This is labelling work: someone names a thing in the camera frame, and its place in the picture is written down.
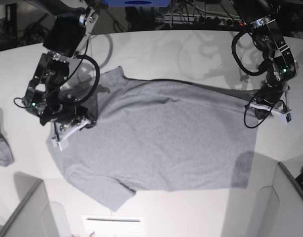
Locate white power strip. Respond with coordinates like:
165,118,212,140
155,13,243,27

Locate grey left partition panel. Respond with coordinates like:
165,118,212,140
0,179,72,237

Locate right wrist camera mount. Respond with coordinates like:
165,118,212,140
51,119,86,151

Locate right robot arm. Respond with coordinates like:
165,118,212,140
20,0,109,129

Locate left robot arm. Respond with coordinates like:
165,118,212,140
231,0,298,123

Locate blue box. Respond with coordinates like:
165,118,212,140
106,0,171,7

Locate white slotted plate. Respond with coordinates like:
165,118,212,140
83,215,145,236

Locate grey right partition panel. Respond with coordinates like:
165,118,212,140
246,162,303,237

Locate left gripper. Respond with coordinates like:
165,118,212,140
254,83,286,120

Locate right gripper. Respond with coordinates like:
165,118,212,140
39,99,96,128

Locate grey partition panel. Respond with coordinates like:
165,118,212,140
0,179,72,237
246,162,303,237

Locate grey T-shirt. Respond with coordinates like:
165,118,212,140
46,68,257,211

